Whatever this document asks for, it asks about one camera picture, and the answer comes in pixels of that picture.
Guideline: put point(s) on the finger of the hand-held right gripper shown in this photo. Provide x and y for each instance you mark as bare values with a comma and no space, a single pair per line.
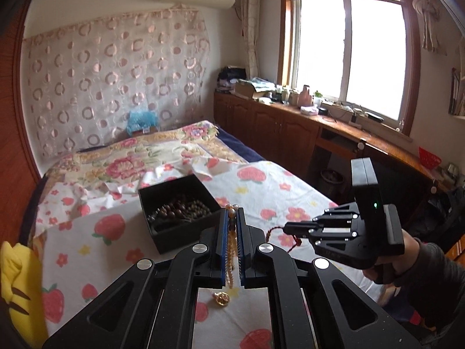
327,234
338,216

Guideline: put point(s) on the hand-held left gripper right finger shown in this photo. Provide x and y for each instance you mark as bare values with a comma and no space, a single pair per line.
244,274

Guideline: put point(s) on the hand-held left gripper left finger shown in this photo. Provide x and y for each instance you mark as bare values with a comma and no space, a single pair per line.
224,269

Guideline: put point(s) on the black jewelry box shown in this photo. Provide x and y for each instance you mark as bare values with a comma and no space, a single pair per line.
174,238

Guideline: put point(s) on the person's right forearm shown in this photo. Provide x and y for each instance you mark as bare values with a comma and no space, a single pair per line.
436,280

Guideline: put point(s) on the person's right hand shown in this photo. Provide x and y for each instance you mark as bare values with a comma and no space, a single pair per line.
408,252

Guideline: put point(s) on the red plastic basket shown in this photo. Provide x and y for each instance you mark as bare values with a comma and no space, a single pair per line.
430,160

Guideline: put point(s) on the black device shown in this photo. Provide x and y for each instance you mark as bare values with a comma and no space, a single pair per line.
374,116

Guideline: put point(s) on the black bag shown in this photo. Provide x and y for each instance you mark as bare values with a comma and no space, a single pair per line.
447,211

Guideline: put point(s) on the wooden cabinet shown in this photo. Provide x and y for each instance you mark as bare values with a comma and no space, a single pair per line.
290,134

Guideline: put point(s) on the white tissue pack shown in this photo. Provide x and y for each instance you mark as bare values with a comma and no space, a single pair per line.
309,110

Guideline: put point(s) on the green cap bottle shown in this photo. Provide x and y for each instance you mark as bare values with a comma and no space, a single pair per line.
318,100

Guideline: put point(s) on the pink bottle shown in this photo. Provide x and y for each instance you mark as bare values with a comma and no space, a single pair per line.
306,96

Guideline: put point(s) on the floral blanket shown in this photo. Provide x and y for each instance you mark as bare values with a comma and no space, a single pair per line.
127,167

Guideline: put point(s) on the window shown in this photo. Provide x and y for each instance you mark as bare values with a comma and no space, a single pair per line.
374,54

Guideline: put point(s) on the cardboard box with green cloth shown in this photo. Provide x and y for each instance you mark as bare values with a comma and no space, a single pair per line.
247,87

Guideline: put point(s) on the small cardboard box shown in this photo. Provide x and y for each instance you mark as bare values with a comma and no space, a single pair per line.
143,132

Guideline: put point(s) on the blue plastic bag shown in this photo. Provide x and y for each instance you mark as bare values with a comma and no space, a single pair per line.
141,120

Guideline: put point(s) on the pile of dark clothes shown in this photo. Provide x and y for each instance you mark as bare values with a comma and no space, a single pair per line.
230,76

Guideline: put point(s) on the yellow plush toy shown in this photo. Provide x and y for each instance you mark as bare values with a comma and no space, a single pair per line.
18,280

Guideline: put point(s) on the wooden wardrobe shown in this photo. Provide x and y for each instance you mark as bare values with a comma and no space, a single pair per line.
14,116

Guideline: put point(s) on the wall hanging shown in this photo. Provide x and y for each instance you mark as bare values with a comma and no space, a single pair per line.
457,92

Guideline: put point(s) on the circle pattern wall curtain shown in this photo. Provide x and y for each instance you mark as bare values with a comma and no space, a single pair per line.
109,80

